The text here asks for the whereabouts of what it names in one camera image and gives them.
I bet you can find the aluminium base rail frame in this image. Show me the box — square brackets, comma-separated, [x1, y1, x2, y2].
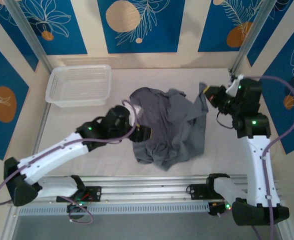
[8, 174, 285, 208]

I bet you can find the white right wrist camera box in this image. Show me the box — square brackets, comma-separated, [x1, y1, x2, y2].
[226, 74, 245, 95]

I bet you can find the black controller board green light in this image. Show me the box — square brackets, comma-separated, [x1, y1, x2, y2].
[66, 201, 88, 214]
[208, 201, 234, 217]

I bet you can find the white perforated plastic basket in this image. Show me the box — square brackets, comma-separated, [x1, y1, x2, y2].
[45, 64, 112, 109]

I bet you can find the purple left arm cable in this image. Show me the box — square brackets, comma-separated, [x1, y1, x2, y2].
[0, 99, 140, 225]

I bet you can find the grey t-shirt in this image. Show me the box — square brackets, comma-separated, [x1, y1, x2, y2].
[129, 82, 211, 172]

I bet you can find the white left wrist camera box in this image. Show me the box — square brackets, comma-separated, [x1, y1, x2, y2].
[129, 104, 144, 126]

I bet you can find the grey slotted cable duct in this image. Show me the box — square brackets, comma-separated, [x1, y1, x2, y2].
[18, 201, 210, 216]

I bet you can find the aluminium corner post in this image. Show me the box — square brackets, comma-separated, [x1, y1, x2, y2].
[230, 0, 280, 75]
[5, 0, 53, 73]

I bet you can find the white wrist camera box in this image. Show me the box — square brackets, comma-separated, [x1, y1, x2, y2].
[129, 104, 144, 126]
[226, 74, 245, 95]

